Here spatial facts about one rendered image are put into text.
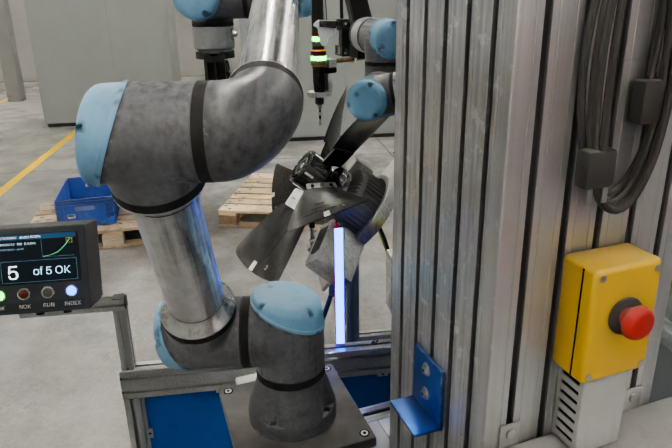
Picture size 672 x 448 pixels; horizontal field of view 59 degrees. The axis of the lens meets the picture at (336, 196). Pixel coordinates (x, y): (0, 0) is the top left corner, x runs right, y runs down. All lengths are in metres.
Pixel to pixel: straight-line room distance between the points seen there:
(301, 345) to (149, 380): 0.71
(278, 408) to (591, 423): 0.49
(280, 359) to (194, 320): 0.15
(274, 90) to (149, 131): 0.14
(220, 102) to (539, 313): 0.41
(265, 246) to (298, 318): 0.92
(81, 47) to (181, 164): 8.34
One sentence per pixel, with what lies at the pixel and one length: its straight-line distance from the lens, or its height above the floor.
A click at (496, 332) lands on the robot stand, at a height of 1.38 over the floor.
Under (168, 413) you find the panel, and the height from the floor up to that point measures 0.71.
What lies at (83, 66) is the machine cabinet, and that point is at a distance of 9.00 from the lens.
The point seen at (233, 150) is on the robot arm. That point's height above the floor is 1.57.
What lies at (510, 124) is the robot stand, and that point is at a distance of 0.58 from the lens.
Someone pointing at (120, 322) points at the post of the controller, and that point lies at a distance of 1.54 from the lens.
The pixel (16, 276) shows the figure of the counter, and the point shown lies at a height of 1.15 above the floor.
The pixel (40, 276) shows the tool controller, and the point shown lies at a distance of 1.46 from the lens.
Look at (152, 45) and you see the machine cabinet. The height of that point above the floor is 1.08.
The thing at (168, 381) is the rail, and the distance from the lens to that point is 1.60.
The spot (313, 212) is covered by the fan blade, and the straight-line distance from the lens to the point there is 1.57.
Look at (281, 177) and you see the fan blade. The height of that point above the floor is 1.12.
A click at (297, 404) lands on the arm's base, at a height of 1.10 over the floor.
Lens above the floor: 1.73
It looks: 19 degrees down
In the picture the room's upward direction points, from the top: 1 degrees counter-clockwise
